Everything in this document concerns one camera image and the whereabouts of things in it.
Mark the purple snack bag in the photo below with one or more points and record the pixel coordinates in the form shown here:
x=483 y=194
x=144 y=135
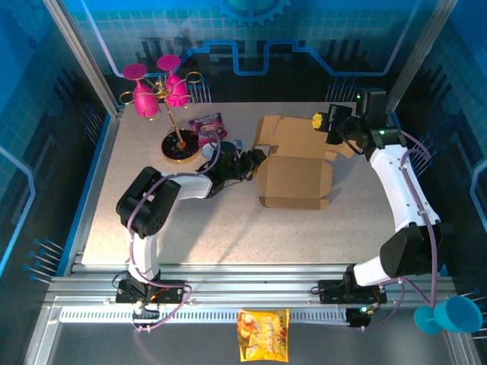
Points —
x=207 y=123

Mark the gold glass rack stand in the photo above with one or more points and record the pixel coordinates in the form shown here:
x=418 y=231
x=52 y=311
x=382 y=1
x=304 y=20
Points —
x=179 y=147

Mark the aluminium frame post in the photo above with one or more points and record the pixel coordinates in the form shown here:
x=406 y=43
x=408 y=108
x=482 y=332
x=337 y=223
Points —
x=418 y=49
x=80 y=57

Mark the small black circuit board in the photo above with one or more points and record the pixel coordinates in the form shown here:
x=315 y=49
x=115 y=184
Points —
x=146 y=311
x=359 y=317

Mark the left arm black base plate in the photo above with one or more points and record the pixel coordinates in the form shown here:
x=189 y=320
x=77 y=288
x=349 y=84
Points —
x=175 y=294

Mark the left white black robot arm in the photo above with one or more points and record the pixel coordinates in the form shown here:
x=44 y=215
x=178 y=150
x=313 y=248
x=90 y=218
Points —
x=148 y=207

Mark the brown cardboard paper box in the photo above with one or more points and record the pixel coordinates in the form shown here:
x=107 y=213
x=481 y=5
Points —
x=293 y=178

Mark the blue table side trim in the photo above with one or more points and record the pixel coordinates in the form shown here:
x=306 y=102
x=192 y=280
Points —
x=74 y=232

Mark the yellow chips bag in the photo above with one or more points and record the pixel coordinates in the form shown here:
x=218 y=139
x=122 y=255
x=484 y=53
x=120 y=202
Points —
x=262 y=334

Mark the aluminium frame rail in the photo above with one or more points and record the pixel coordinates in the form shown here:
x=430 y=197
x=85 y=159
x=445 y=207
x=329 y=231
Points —
x=247 y=283

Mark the small brown can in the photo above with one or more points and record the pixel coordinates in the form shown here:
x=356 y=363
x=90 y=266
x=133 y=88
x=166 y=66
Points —
x=206 y=153

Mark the pink plastic goblet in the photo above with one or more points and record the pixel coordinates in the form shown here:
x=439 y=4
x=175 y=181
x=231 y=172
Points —
x=177 y=93
x=146 y=102

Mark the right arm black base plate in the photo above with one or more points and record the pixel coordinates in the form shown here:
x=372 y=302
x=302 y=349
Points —
x=331 y=292

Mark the blue plastic goblet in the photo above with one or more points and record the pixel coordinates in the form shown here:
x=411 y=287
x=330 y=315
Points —
x=460 y=313

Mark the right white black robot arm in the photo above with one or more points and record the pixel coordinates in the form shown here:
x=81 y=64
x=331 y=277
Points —
x=403 y=197

